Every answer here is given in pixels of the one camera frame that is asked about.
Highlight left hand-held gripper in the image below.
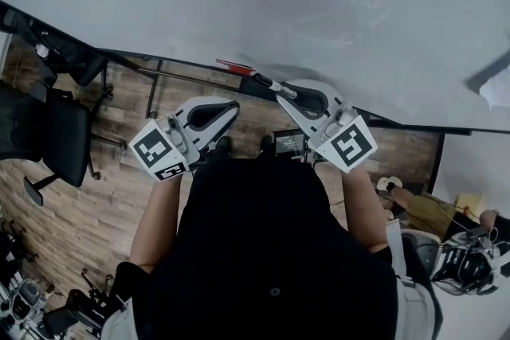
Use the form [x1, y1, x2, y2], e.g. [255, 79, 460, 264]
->
[127, 96, 240, 182]

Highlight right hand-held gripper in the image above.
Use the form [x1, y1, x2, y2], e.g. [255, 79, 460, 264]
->
[277, 79, 379, 174]

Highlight white marker with black cap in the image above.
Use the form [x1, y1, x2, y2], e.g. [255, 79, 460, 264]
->
[253, 72, 299, 99]

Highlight person's right forearm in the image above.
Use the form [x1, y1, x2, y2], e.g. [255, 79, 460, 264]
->
[340, 165, 390, 255]

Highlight person's left forearm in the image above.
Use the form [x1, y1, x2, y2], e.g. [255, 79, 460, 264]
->
[130, 170, 193, 274]

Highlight person's left black shoe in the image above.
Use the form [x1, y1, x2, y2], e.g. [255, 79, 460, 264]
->
[214, 135, 233, 156]

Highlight black display device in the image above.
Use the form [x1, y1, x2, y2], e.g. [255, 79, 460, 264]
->
[273, 127, 311, 160]

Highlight red tape strips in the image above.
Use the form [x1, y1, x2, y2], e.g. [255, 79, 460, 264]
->
[214, 58, 256, 76]

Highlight person in dark shirt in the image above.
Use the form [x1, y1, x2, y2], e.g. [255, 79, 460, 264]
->
[115, 147, 399, 340]

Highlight black bag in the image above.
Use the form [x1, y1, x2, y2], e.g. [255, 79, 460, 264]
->
[23, 27, 108, 88]

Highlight crumpled white paper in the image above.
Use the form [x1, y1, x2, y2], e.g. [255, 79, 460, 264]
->
[480, 71, 510, 111]

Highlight yellow paper pad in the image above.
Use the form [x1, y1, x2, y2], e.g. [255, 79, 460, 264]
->
[453, 193, 486, 221]

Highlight black swivel chair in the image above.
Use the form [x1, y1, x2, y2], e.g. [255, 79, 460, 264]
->
[43, 268, 121, 338]

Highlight grey shoulder strap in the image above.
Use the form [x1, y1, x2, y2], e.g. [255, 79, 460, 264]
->
[101, 298, 139, 340]
[385, 218, 443, 340]

